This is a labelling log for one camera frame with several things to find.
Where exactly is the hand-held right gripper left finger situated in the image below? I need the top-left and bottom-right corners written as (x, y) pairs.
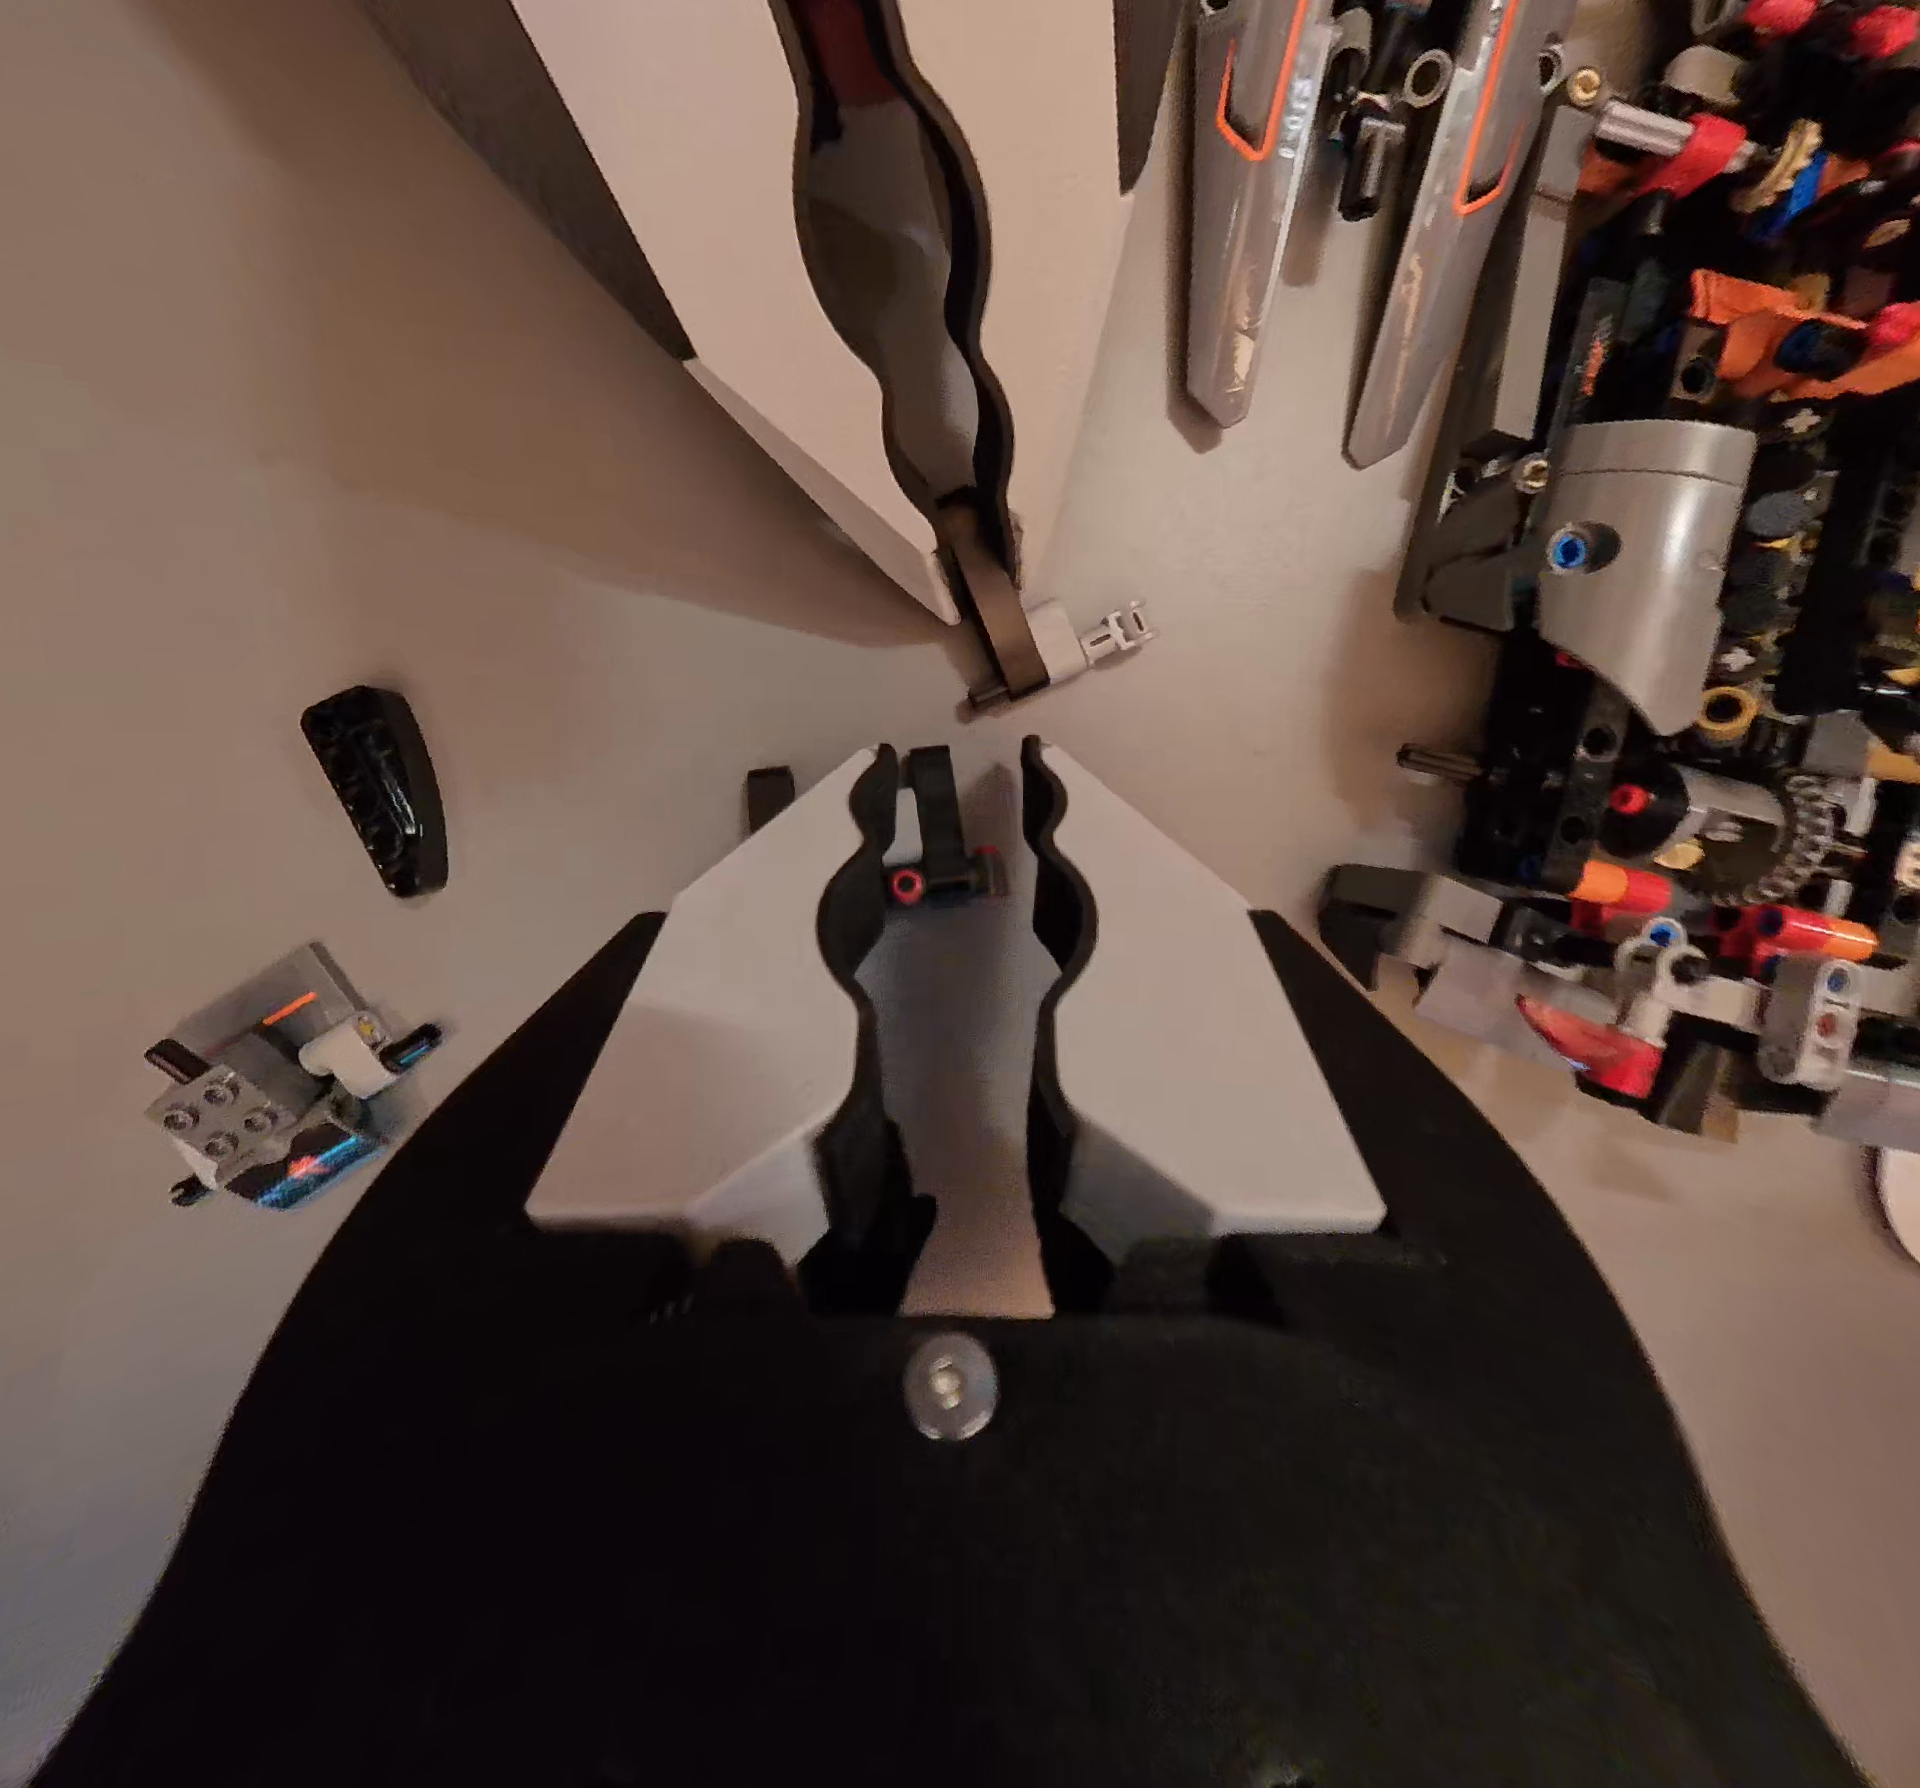
top-left (520, 746), bottom-right (921, 1273)

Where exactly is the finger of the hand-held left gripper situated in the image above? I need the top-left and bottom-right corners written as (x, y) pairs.
top-left (730, 0), bottom-right (1201, 589)
top-left (320, 0), bottom-right (964, 624)

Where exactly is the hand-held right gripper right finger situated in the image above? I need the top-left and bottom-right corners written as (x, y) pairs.
top-left (1019, 732), bottom-right (1393, 1273)

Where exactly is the black frame red pins lego assembly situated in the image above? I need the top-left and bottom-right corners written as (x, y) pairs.
top-left (746, 746), bottom-right (1008, 913)

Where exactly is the black beam white connector lego assembly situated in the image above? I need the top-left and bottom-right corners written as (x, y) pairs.
top-left (936, 490), bottom-right (1160, 712)

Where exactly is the grey orange-striped lego assembly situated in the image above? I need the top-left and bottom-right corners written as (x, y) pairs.
top-left (142, 939), bottom-right (444, 1208)

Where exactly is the black curved lego panel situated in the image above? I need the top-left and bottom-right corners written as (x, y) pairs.
top-left (301, 685), bottom-right (451, 899)

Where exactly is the lego technic car model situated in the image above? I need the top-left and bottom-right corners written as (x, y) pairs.
top-left (1185, 0), bottom-right (1920, 1145)

